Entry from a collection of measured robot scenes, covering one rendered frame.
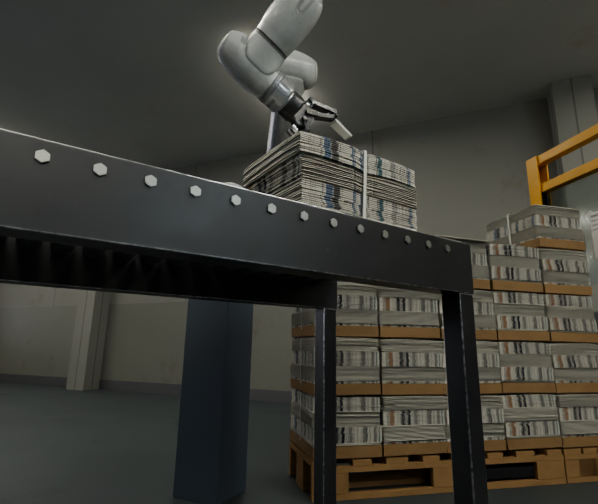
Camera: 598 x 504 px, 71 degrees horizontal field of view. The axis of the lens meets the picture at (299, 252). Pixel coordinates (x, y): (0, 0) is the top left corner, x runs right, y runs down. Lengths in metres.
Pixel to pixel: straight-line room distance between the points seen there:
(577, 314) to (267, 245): 1.99
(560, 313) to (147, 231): 2.08
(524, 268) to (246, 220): 1.78
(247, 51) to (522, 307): 1.68
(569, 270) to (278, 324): 3.06
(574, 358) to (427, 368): 0.78
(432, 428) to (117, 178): 1.62
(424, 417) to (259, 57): 1.49
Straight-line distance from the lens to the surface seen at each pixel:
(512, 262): 2.25
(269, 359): 4.71
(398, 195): 1.12
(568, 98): 4.59
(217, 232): 0.64
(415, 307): 1.90
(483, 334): 2.07
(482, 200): 4.44
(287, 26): 1.13
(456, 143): 4.69
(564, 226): 2.53
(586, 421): 2.44
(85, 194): 0.60
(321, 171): 0.96
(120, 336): 6.05
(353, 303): 1.76
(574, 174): 3.06
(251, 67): 1.13
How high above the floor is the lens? 0.55
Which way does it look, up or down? 13 degrees up
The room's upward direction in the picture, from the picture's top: 1 degrees clockwise
